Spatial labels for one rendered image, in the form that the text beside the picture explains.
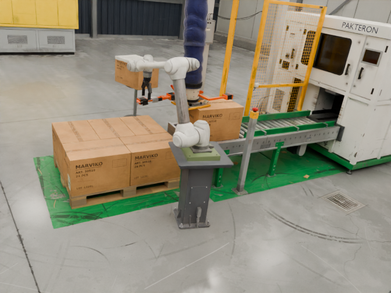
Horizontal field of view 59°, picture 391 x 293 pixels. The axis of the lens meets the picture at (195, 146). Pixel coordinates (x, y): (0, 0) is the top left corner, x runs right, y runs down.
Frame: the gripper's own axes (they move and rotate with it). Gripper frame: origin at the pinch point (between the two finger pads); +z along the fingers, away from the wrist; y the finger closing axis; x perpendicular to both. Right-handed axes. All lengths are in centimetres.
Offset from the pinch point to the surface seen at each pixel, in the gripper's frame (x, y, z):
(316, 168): -250, -47, 107
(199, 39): -50, -10, -59
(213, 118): -75, -20, 24
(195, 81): -52, -9, -17
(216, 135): -81, -20, 45
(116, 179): 35, -13, 82
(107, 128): 20, 55, 54
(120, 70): -57, 210, 26
